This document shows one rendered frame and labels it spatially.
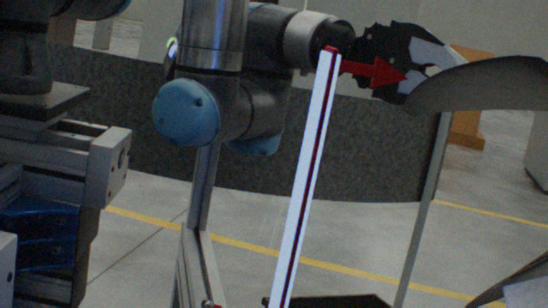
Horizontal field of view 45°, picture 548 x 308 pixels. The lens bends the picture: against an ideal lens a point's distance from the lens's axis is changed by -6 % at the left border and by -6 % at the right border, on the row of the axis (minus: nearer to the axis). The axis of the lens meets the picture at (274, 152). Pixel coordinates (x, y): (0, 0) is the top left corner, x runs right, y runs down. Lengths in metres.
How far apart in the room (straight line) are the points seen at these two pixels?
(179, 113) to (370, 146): 1.90
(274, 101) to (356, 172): 1.76
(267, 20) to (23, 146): 0.37
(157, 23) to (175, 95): 6.40
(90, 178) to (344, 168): 1.73
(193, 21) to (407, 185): 2.11
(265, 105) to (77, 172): 0.28
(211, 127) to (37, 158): 0.30
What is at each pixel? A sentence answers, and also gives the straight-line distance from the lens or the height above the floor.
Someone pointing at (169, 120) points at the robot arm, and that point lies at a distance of 0.76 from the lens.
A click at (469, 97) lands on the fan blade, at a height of 1.17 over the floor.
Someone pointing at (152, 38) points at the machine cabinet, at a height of 0.68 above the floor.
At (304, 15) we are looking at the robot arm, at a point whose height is 1.21.
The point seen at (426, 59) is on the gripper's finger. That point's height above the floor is 1.19.
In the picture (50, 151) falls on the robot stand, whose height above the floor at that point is 0.97.
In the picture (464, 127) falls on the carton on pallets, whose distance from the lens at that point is 8.81.
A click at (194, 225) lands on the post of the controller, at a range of 1.07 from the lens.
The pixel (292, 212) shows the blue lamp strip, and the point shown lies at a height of 1.07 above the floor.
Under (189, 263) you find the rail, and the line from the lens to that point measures 0.93.
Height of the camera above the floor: 1.21
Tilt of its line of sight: 12 degrees down
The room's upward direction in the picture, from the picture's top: 11 degrees clockwise
